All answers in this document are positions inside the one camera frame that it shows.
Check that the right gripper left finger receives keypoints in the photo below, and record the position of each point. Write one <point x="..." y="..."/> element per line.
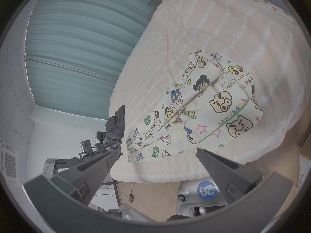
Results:
<point x="82" y="178"/>

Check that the bed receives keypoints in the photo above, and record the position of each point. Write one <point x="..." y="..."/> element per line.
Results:
<point x="194" y="20"/>

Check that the white printed pyjama top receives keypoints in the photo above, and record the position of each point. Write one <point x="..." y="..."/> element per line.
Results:
<point x="218" y="110"/>

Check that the black garment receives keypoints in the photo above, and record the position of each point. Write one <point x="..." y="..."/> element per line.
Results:
<point x="116" y="125"/>

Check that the ceiling air conditioner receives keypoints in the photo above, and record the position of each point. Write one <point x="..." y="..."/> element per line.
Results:
<point x="9" y="161"/>

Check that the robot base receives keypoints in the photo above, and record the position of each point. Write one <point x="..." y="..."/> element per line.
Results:
<point x="189" y="193"/>

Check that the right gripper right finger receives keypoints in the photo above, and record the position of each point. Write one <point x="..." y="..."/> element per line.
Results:
<point x="230" y="178"/>

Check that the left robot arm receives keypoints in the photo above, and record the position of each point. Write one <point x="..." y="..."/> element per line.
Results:
<point x="73" y="162"/>

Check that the blue-green curtain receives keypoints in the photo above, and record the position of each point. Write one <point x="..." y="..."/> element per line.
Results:
<point x="85" y="20"/>
<point x="68" y="86"/>

